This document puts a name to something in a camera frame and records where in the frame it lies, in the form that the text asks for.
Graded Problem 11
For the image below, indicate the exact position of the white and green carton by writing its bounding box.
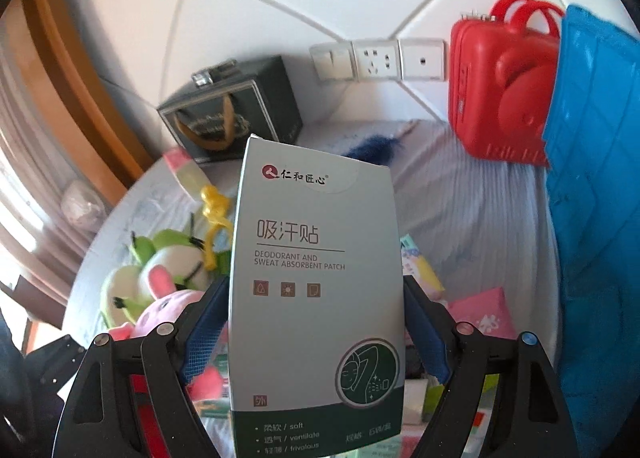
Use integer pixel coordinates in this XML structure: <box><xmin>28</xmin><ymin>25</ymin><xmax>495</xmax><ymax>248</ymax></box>
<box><xmin>227</xmin><ymin>134</ymin><xmax>407</xmax><ymax>458</ymax></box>

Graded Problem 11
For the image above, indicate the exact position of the pink wipes packet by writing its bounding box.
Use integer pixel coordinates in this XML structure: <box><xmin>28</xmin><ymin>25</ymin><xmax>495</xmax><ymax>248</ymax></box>
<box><xmin>447</xmin><ymin>287</ymin><xmax>518</xmax><ymax>339</ymax></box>

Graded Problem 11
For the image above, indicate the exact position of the white plastic bag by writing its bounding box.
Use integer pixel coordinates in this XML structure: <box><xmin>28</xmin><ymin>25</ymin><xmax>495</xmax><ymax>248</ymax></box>
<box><xmin>60</xmin><ymin>180</ymin><xmax>108</xmax><ymax>229</ymax></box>

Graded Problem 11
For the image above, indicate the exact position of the white wall socket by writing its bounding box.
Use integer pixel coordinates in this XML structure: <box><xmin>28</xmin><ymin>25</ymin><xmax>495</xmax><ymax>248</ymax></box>
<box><xmin>351</xmin><ymin>39</ymin><xmax>403</xmax><ymax>82</ymax></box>

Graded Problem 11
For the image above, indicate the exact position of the white wall switch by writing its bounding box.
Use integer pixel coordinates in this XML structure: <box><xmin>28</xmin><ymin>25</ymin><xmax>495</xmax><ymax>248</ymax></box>
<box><xmin>309</xmin><ymin>42</ymin><xmax>357</xmax><ymax>83</ymax></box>

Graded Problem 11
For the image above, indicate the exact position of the green frog plush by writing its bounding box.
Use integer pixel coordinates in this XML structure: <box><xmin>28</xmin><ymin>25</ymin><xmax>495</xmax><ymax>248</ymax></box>
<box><xmin>100</xmin><ymin>233</ymin><xmax>221</xmax><ymax>329</ymax></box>

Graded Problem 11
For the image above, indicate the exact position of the dark gift box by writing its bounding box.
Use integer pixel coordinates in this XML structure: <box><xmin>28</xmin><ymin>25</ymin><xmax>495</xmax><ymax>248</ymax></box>
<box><xmin>157</xmin><ymin>55</ymin><xmax>304</xmax><ymax>165</ymax></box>

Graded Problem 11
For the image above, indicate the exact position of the pastel tissue packet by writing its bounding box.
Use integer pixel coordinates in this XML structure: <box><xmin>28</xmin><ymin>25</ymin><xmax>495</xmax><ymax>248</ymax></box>
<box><xmin>400</xmin><ymin>235</ymin><xmax>446</xmax><ymax>299</ymax></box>

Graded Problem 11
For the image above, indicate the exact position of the blue feather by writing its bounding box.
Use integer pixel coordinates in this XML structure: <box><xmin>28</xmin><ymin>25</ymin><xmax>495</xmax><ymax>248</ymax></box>
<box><xmin>345</xmin><ymin>134</ymin><xmax>401</xmax><ymax>163</ymax></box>

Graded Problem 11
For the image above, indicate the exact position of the red toy suitcase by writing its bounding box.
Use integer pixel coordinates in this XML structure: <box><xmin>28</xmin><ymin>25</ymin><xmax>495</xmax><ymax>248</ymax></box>
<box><xmin>446</xmin><ymin>0</ymin><xmax>566</xmax><ymax>169</ymax></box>

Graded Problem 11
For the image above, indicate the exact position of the pink plush toy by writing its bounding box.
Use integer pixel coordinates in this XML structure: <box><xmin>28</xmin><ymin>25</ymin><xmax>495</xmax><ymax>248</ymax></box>
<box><xmin>107</xmin><ymin>288</ymin><xmax>223</xmax><ymax>399</ymax></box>

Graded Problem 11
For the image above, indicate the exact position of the cloth-covered desktop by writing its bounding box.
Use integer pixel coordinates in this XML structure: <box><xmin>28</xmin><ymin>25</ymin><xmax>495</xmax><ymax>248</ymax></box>
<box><xmin>62</xmin><ymin>120</ymin><xmax>563</xmax><ymax>458</ymax></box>

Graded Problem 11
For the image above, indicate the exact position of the small pink box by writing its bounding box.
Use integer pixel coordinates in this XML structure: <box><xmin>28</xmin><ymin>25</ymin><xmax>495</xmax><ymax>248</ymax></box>
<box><xmin>164</xmin><ymin>148</ymin><xmax>211</xmax><ymax>201</ymax></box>

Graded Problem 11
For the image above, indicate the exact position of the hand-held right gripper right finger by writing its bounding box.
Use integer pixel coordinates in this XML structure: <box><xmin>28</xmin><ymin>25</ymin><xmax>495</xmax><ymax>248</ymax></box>
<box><xmin>402</xmin><ymin>275</ymin><xmax>586</xmax><ymax>458</ymax></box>

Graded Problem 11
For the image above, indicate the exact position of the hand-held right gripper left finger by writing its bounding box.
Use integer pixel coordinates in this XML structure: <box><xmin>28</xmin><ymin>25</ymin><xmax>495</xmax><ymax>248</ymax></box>
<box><xmin>52</xmin><ymin>275</ymin><xmax>233</xmax><ymax>458</ymax></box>

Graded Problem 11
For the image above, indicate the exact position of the blue plastic storage crate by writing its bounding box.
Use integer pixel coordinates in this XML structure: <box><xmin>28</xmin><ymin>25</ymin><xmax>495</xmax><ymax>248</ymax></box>
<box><xmin>542</xmin><ymin>4</ymin><xmax>640</xmax><ymax>458</ymax></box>

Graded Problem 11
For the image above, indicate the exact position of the yellow ribbon toy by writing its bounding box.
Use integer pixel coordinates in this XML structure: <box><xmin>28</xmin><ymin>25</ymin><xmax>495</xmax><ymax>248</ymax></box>
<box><xmin>200</xmin><ymin>186</ymin><xmax>233</xmax><ymax>271</ymax></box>

